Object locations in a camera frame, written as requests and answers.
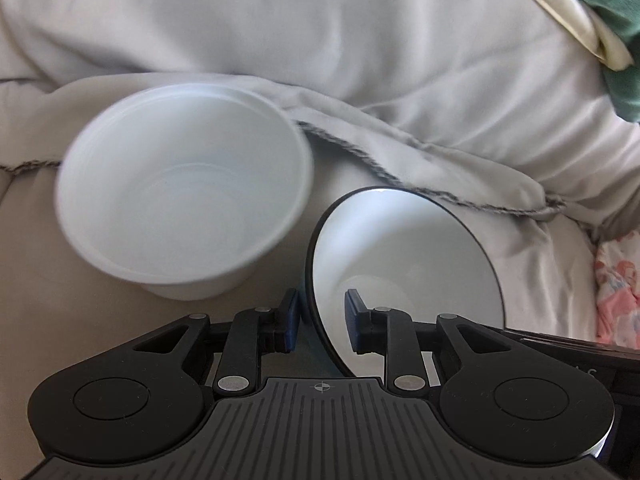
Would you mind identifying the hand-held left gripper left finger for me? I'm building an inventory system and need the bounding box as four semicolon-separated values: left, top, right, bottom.
134;288;301;396

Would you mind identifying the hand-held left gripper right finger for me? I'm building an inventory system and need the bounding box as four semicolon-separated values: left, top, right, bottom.
344;288;507;396

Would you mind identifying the white bowl with black rim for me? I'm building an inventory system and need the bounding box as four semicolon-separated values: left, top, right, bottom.
305;186;507;378

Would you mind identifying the pink printed cloth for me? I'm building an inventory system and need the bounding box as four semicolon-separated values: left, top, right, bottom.
592;230;640;351

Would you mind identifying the white plastic bowl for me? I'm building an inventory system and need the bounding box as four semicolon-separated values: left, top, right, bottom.
54;84;316;302

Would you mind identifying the grey blanket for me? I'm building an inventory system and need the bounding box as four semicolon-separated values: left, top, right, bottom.
0;0;640;233

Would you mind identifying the green cloth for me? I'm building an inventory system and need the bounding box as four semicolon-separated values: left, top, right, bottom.
575;0;640;124

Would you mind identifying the cream cloth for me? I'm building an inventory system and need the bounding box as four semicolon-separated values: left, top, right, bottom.
492;0;636;72

